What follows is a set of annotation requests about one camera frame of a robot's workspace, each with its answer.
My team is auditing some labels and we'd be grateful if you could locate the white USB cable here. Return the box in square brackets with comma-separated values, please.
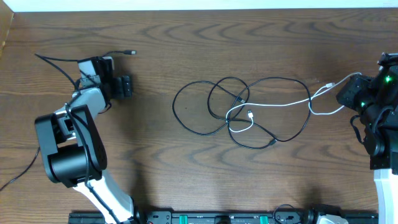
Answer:
[225, 72, 363, 134]

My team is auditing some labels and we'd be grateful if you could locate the black USB cable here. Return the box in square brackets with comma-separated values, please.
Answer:
[172, 76, 313, 150]
[0, 49, 137, 192]

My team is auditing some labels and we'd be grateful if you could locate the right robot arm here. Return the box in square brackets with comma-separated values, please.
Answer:
[336, 53, 397, 223]

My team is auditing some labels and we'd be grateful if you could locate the cardboard panel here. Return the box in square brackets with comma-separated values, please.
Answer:
[0, 0, 14, 55]

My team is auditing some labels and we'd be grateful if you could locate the left camera cable black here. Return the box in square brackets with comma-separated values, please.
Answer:
[34, 53, 122, 224]

